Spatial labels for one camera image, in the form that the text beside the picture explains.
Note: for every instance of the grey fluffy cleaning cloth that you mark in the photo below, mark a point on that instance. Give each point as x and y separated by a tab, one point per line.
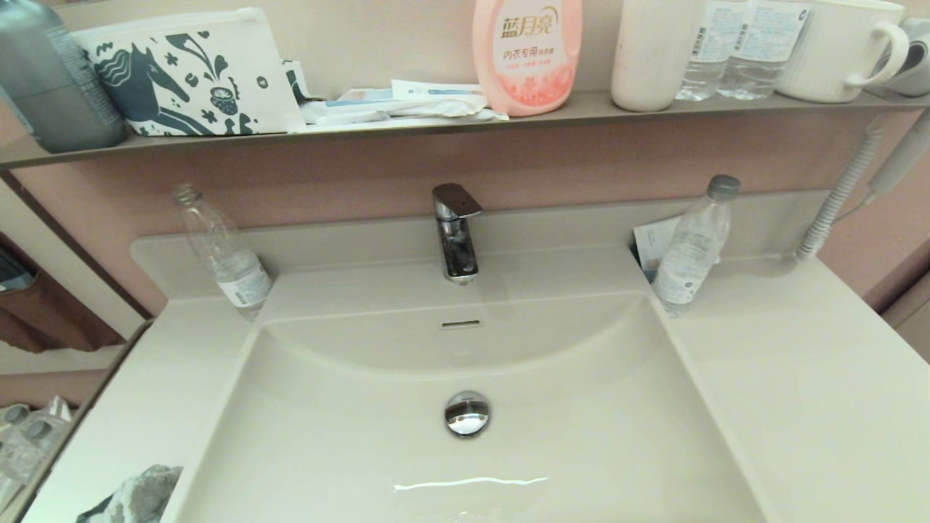
138	497

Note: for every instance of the chrome faucet body spout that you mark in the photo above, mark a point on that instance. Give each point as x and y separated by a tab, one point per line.
458	254

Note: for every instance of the white ceramic sink basin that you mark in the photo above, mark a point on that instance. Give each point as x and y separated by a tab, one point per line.
581	436

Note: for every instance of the chrome drain stopper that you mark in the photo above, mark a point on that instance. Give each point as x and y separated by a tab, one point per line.
467	414

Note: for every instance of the white toothbrush packet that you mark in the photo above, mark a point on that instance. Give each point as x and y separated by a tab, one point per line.
436	88

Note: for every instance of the white paper card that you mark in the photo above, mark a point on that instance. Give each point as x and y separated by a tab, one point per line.
654	240

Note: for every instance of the white blue sachet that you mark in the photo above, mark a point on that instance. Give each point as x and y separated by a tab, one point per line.
367	96

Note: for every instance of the pink detergent bottle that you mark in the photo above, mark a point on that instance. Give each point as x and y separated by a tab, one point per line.
527	65

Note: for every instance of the clear bottle grey cap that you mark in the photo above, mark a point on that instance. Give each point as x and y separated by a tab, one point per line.
690	254

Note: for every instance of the clear capless water bottle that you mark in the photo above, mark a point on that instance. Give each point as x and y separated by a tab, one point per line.
232	269

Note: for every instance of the small white patterned pouch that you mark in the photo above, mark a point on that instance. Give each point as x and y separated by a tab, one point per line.
294	76

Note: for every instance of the beige tumbler cup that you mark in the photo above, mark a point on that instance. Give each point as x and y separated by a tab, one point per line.
654	58

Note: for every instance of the clear labelled water bottle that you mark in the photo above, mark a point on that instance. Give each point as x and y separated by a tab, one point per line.
708	51
763	51

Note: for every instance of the white horse print pouch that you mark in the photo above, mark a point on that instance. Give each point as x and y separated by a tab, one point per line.
182	73

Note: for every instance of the white ribbed mug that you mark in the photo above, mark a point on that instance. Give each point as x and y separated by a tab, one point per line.
828	51

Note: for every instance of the dark grey bottle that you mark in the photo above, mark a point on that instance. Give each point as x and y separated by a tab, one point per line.
58	87

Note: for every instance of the grey wall shelf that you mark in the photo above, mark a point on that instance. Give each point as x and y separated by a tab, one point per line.
596	105

